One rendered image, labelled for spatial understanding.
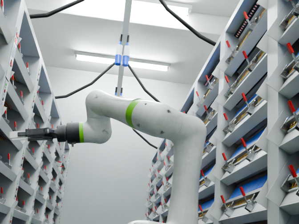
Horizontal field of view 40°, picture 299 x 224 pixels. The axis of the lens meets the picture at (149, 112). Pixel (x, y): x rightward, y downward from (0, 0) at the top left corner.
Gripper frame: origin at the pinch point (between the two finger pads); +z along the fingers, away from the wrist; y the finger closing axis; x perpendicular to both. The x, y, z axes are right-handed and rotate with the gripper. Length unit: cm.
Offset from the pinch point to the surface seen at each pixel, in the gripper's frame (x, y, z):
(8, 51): 49, 17, 9
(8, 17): 68, 17, 9
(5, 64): 41.5, 16.7, 10.2
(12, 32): 59, 17, 7
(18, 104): 35, 59, 12
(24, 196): -6, 157, 26
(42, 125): 51, 157, 12
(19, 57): 56, 38, 8
